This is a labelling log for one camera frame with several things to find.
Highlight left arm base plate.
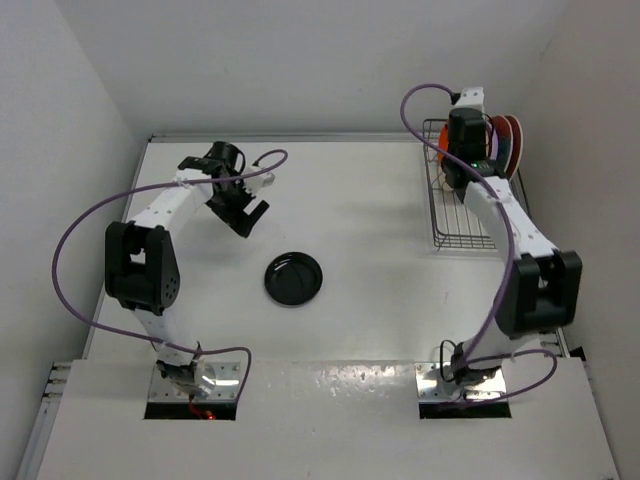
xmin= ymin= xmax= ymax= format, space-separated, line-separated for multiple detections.
xmin=144 ymin=362 xmax=241 ymax=421

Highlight red teal floral plate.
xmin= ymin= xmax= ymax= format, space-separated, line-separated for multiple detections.
xmin=505 ymin=115 xmax=523 ymax=180
xmin=492 ymin=115 xmax=513 ymax=172

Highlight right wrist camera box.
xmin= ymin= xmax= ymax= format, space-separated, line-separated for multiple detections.
xmin=452 ymin=87 xmax=485 ymax=113

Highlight black glossy plate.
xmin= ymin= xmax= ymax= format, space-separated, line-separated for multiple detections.
xmin=263 ymin=252 xmax=324 ymax=307

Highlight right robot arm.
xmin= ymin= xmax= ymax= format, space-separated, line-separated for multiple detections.
xmin=441 ymin=107 xmax=583 ymax=384

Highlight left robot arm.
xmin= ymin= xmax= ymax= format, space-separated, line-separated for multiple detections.
xmin=105 ymin=141 xmax=275 ymax=398

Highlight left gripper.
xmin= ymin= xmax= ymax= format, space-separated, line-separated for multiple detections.
xmin=205 ymin=173 xmax=267 ymax=237

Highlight grey wire dish rack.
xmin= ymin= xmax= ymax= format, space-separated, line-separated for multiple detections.
xmin=420 ymin=117 xmax=532 ymax=251

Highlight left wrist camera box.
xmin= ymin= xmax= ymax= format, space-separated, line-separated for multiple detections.
xmin=245 ymin=172 xmax=275 ymax=196

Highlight orange glossy plate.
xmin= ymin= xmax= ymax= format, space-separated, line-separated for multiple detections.
xmin=437 ymin=123 xmax=449 ymax=165

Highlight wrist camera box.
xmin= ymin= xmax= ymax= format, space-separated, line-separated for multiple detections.
xmin=452 ymin=87 xmax=485 ymax=113
xmin=245 ymin=172 xmax=275 ymax=196

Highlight lilac plastic plate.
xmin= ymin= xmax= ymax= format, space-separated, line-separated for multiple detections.
xmin=490 ymin=127 xmax=502 ymax=161

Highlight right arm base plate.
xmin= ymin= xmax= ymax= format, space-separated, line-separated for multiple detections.
xmin=414 ymin=362 xmax=511 ymax=420

